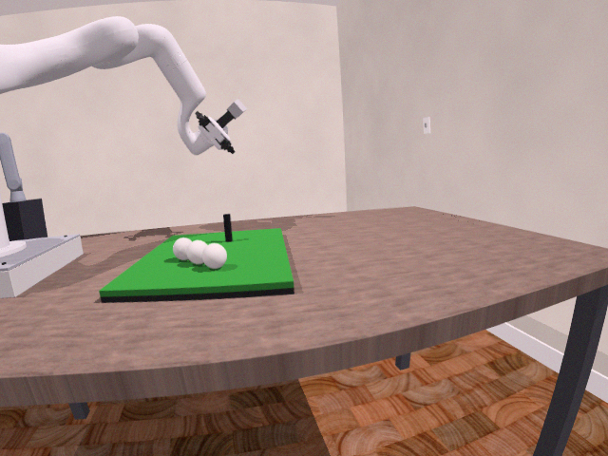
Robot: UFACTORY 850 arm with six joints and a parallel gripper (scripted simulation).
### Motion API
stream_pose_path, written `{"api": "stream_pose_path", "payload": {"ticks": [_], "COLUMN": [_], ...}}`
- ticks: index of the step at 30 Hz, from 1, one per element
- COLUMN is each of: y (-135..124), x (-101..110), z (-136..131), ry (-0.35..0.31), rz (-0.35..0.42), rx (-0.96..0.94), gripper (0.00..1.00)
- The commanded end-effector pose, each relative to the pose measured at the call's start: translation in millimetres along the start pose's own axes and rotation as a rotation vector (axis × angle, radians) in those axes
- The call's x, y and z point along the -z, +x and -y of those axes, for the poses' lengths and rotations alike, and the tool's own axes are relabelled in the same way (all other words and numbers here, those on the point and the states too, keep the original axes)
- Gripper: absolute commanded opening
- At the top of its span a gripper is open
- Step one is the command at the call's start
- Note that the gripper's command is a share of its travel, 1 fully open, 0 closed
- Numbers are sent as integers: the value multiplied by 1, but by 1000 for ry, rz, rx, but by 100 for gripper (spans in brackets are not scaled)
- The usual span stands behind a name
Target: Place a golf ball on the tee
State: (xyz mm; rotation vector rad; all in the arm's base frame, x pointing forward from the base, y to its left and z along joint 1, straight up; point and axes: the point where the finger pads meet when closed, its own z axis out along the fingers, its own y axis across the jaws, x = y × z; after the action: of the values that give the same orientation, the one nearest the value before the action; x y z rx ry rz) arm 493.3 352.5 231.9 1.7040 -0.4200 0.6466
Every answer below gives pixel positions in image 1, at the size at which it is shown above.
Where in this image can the green golf mat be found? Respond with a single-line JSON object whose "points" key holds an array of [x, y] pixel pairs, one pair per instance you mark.
{"points": [[257, 265]]}

